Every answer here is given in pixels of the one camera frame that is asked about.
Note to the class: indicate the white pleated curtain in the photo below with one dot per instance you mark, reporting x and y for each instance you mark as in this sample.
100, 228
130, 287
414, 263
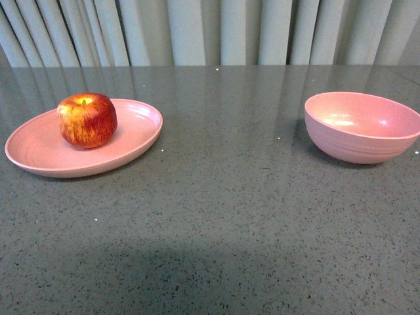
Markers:
46, 34

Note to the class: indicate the red yellow apple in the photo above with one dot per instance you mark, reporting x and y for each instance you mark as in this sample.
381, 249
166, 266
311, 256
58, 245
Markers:
87, 120

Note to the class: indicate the pink plate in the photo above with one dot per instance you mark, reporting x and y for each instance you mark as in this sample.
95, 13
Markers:
38, 147

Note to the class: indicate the pink bowl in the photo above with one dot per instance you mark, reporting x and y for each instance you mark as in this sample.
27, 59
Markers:
360, 128

